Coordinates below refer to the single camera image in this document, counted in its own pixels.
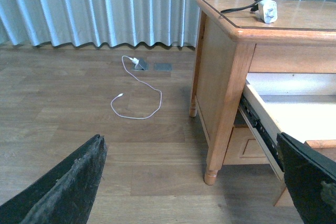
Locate open metal floor socket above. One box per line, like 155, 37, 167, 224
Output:
134, 58, 149, 71

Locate closed metal floor socket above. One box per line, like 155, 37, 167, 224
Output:
154, 63, 172, 72

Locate white charger plug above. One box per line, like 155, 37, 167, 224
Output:
257, 0, 278, 24

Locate wooden nightstand cabinet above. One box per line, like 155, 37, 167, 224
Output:
189, 0, 336, 207

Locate white cable on floor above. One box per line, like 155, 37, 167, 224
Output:
110, 55, 163, 120

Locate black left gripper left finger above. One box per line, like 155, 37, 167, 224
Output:
1, 134, 107, 223

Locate white plug in floor socket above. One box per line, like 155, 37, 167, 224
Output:
132, 58, 139, 65

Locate wooden drawer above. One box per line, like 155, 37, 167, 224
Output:
239, 73, 335, 179
223, 125, 269, 165

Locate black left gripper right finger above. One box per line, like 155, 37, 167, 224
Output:
277, 133, 335, 223

